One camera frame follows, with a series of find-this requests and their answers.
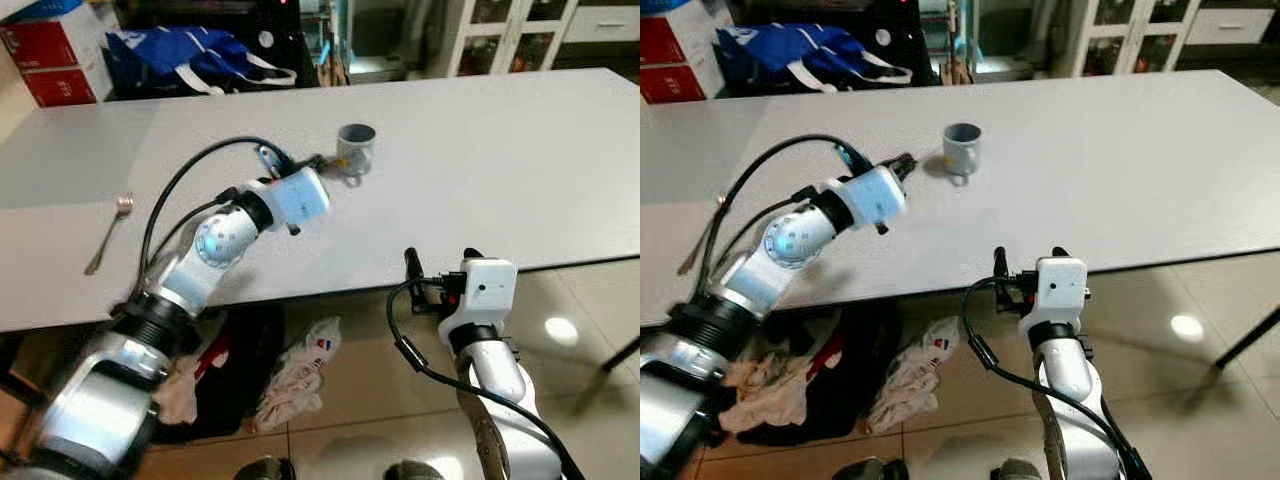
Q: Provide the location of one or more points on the white drawer unit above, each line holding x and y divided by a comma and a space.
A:
1230, 25
600, 22

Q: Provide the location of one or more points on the beige cloth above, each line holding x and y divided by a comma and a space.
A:
765, 390
185, 385

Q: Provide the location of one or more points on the red and white cardboard box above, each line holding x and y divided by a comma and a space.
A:
55, 55
670, 60

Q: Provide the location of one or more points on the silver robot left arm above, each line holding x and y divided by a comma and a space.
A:
120, 370
700, 370

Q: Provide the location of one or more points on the black cabinet with round sticker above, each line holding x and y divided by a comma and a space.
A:
895, 55
275, 55

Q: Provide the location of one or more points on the black table leg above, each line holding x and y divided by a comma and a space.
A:
1245, 340
620, 357

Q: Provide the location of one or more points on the dark robot right foot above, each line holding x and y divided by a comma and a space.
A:
1020, 470
415, 470

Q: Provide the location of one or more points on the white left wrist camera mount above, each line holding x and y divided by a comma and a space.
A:
298, 198
875, 198

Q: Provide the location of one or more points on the white patterned cloth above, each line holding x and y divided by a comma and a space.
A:
915, 375
300, 375

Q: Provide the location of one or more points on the dark robot left foot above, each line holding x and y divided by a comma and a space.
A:
265, 470
870, 470

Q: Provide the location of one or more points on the white glass door cabinet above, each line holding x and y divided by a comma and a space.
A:
500, 35
1120, 35

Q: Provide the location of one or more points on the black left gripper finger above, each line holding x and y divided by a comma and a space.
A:
906, 160
322, 159

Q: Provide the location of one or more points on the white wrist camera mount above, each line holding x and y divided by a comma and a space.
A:
480, 295
875, 198
298, 198
1062, 290

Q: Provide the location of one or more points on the black cloth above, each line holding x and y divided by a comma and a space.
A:
830, 390

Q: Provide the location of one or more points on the grey blue ceramic mug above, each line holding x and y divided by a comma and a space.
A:
963, 148
357, 148

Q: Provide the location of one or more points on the dark robot foot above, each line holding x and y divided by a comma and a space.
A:
870, 470
415, 470
1020, 470
265, 470

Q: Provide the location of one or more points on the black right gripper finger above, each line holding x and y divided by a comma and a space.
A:
1000, 265
473, 253
1058, 251
412, 268

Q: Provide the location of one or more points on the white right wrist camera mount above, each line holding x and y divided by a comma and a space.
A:
480, 295
1062, 290

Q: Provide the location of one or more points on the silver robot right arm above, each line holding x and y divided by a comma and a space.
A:
1070, 390
495, 390

